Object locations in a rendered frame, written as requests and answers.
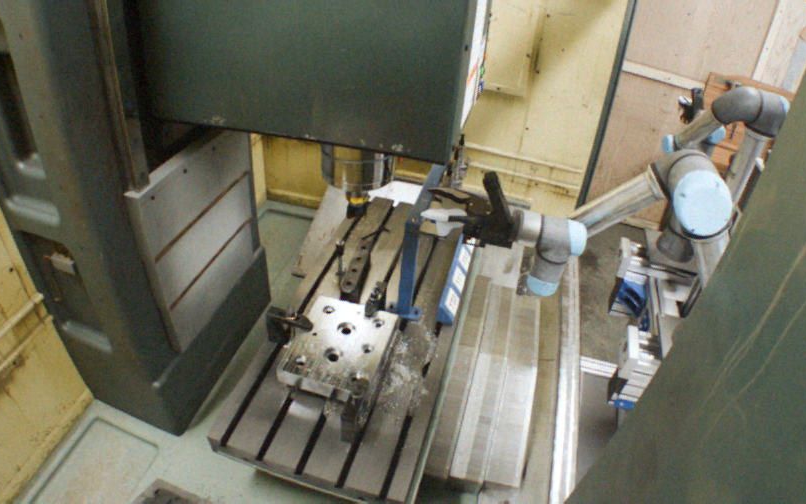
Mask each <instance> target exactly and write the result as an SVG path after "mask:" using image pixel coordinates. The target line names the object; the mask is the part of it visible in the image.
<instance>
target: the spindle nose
mask: <svg viewBox="0 0 806 504"><path fill-rule="evenodd" d="M396 161H397V157H395V156H390V155H384V154H378V153H373V152H367V151H361V150H355V149H349V148H343V147H337V146H331V145H325V144H321V171H322V178H323V179H324V180H325V182H327V183H328V184H329V185H331V186H333V187H335V188H337V189H340V190H344V191H350V192H368V191H374V190H377V189H380V188H383V187H385V186H386V185H388V184H389V183H390V182H391V181H392V180H393V179H394V174H395V171H396Z"/></svg>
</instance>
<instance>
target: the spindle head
mask: <svg viewBox="0 0 806 504"><path fill-rule="evenodd" d="M137 1H138V10H139V19H140V28H141V36H142V45H143V53H144V60H145V68H146V75H147V83H148V90H149V97H150V103H151V110H152V115H153V117H155V118H153V119H154V121H162V122H170V123H177V124H185V125H193V126H200V127H208V128H215V129H223V130H230V131H237V132H244V133H251V134H258V135H265V136H272V137H279V138H286V139H292V140H299V141H305V142H312V143H318V144H325V145H331V146H337V147H343V148H349V149H355V150H361V151H367V152H373V153H378V154H384V155H390V156H395V157H400V158H406V159H411V160H416V161H422V162H427V163H432V164H437V165H442V166H445V165H446V163H447V162H449V161H450V159H451V157H452V155H453V152H454V150H455V148H456V145H457V143H458V141H459V138H460V136H461V134H462V131H463V129H464V127H465V124H466V122H467V120H468V117H469V115H470V113H471V110H472V108H473V105H474V98H475V91H476V84H477V77H478V71H479V69H480V67H481V65H482V63H481V65H480V67H479V69H478V70H477V71H476V79H475V86H474V93H473V100H472V105H471V107H470V110H469V112H468V114H467V116H466V119H465V121H464V123H463V125H462V128H461V122H462V114H463V107H464V100H465V92H466V85H467V78H468V76H469V74H470V73H469V66H470V58H471V51H472V43H473V35H474V28H475V20H476V12H477V5H478V0H137ZM468 73H469V74H468Z"/></svg>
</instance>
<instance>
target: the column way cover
mask: <svg viewBox="0 0 806 504"><path fill-rule="evenodd" d="M249 171H250V166H249V153H248V140H247V133H244V132H237V131H230V130H223V129H215V128H213V129H211V130H210V131H208V132H207V133H205V134H204V135H203V136H201V137H200V138H198V139H197V140H196V141H194V142H193V143H191V144H190V145H189V146H187V147H186V148H185V149H183V150H182V151H180V152H179V153H178V154H176V155H175V156H174V157H172V158H171V159H170V160H168V161H167V162H166V163H164V164H163V165H162V166H160V167H159V168H158V169H156V170H155V171H154V172H152V173H151V174H150V175H149V178H150V183H151V185H150V186H148V187H147V188H146V189H145V190H143V191H142V192H141V193H139V194H138V193H135V191H132V192H130V191H128V192H127V193H125V194H124V199H125V203H126V207H127V211H128V215H129V219H130V222H131V226H132V230H133V233H134V237H135V241H136V244H137V248H138V251H139V255H140V258H141V259H143V261H144V264H145V268H146V271H147V275H148V278H149V281H150V284H151V288H152V291H153V294H154V297H155V300H156V304H157V307H158V308H160V311H161V314H162V317H163V320H164V323H165V326H166V329H167V332H168V335H169V337H170V340H171V343H172V346H173V350H175V351H178V352H180V353H184V351H185V350H186V349H187V347H188V346H189V345H190V343H191V342H192V341H193V339H194V338H195V337H196V335H197V334H198V333H199V331H200V330H201V329H202V327H203V326H204V325H205V323H206V322H207V321H208V319H209V318H210V317H211V315H212V314H213V313H214V311H215V310H216V309H217V307H218V306H219V305H220V304H221V302H222V301H223V300H224V298H225V297H226V296H227V294H228V293H229V292H230V290H231V289H232V288H233V286H234V285H235V284H236V283H237V281H238V280H239V279H240V278H241V276H242V275H243V274H244V273H245V271H246V270H247V269H248V267H249V266H250V265H251V264H252V262H253V261H254V255H253V247H252V239H251V230H250V222H249V221H250V220H251V218H252V215H251V207H250V197H249V186H248V175H247V174H248V173H249Z"/></svg>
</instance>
